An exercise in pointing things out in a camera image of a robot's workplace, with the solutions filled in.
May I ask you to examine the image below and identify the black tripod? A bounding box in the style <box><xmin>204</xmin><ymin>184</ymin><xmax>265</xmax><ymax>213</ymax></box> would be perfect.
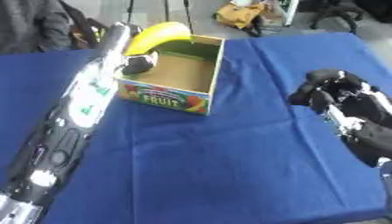
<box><xmin>125</xmin><ymin>0</ymin><xmax>196</xmax><ymax>37</ymax></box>

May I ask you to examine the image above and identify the yellow bag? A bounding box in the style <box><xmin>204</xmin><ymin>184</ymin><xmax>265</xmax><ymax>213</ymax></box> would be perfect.
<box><xmin>213</xmin><ymin>2</ymin><xmax>271</xmax><ymax>38</ymax></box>

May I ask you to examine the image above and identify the yellow toy banana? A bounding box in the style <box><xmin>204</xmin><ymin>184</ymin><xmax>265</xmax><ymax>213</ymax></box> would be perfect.
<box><xmin>122</xmin><ymin>21</ymin><xmax>195</xmax><ymax>57</ymax></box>

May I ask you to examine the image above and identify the black office chair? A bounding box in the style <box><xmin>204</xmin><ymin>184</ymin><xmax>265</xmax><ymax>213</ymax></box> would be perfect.
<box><xmin>297</xmin><ymin>0</ymin><xmax>371</xmax><ymax>35</ymax></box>

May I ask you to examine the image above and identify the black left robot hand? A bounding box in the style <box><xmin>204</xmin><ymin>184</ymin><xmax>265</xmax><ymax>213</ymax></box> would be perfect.
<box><xmin>119</xmin><ymin>50</ymin><xmax>161</xmax><ymax>76</ymax></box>

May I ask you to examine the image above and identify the printed cardboard box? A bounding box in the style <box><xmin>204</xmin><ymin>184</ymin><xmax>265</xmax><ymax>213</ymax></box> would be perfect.
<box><xmin>115</xmin><ymin>34</ymin><xmax>227</xmax><ymax>116</ymax></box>

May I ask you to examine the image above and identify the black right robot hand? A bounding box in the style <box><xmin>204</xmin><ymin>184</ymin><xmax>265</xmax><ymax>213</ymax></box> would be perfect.
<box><xmin>286</xmin><ymin>68</ymin><xmax>392</xmax><ymax>168</ymax></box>

